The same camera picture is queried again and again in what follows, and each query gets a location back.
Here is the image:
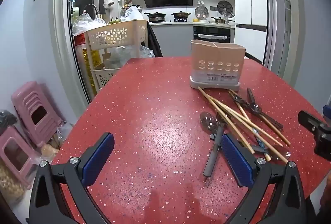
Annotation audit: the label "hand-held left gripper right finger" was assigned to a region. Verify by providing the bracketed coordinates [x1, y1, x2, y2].
[221, 133, 311, 224]

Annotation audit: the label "black built-in oven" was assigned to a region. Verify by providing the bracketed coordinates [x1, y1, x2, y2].
[193, 26, 232, 46]

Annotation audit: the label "beige plastic utensil holder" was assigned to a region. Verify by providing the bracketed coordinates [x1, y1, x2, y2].
[190, 39, 246, 90]

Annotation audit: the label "bag of beige beans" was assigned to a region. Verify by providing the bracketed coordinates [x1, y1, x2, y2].
[0, 162, 25, 204]

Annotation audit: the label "white refrigerator with magnets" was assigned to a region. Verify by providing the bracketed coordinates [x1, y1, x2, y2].
[224, 0, 268, 65]

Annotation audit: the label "clear plastic spoon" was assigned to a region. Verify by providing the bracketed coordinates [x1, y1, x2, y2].
[270, 148, 291, 163]

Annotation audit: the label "grey door frame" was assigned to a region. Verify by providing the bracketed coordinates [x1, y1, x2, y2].
[52, 0, 294, 108]

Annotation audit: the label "person's right hand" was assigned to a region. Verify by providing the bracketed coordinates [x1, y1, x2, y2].
[321, 173, 331, 215]

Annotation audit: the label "black cooking pot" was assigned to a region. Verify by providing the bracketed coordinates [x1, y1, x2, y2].
[172, 10, 192, 22]

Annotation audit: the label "hanging round divided tray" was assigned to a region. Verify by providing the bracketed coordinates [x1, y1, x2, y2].
[217, 0, 235, 15]

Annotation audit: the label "hanging steel steamer rack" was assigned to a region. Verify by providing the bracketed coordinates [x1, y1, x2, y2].
[194, 0, 208, 19]

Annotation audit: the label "black wok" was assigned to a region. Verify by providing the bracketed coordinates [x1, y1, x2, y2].
[144, 12, 167, 23]

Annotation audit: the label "black kitchen faucet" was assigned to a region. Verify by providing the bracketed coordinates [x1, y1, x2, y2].
[83, 4, 101, 19]

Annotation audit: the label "black hanging garment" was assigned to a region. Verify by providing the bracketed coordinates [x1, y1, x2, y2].
[147, 22, 164, 58]

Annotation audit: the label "grey kitchen counter cabinet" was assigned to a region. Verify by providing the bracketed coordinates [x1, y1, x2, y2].
[148, 21, 236, 58]

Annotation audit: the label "dark transparent spoon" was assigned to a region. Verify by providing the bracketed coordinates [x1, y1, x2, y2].
[229, 91, 272, 161]
[246, 88, 284, 129]

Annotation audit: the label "beige plastic storage cart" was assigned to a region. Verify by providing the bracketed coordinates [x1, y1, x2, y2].
[85, 19, 148, 93]

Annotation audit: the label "yellow oil bottle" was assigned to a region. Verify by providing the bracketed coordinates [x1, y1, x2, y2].
[82, 48, 101, 90]

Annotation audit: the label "black plastic bag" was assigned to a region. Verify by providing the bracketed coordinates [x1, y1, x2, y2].
[0, 110, 18, 134]

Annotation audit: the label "wooden chopstick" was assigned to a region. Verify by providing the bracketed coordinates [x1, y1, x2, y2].
[204, 93, 288, 164]
[228, 89, 291, 146]
[198, 86, 255, 154]
[214, 99, 284, 147]

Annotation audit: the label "clear plastic bags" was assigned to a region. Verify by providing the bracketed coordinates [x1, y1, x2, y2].
[72, 6, 145, 37]

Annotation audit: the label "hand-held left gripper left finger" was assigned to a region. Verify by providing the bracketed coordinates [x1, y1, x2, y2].
[26, 132, 115, 224]

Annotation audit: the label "pink plastic stool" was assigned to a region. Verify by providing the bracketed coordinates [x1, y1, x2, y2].
[0, 126, 40, 189]
[11, 81, 63, 148]

